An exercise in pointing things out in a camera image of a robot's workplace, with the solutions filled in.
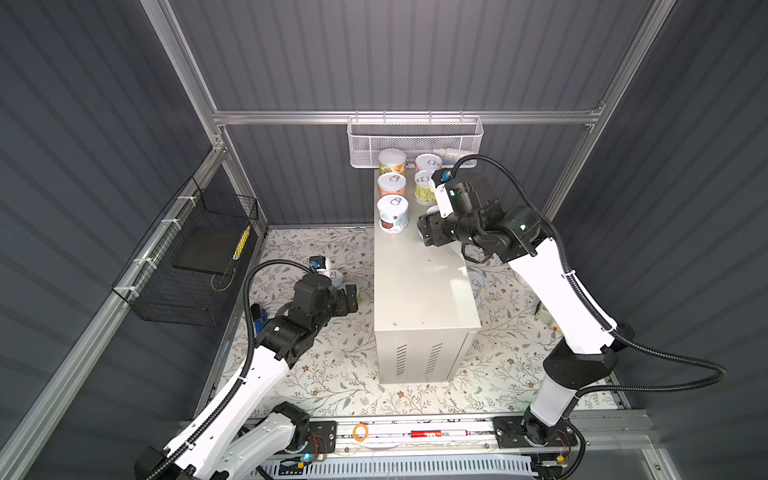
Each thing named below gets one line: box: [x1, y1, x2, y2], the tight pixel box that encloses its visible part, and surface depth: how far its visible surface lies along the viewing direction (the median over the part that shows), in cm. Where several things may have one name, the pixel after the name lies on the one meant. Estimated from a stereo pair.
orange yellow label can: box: [378, 148, 407, 177], surface depth 80 cm
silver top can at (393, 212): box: [377, 194, 410, 235], surface depth 71 cm
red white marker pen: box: [410, 430, 469, 438], surface depth 75 cm
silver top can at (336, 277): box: [329, 269, 344, 288], surface depth 101 cm
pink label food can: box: [415, 153, 443, 173], surface depth 82 cm
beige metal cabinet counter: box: [373, 169, 481, 385], surface depth 66 cm
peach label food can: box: [377, 172, 407, 199], surface depth 77 cm
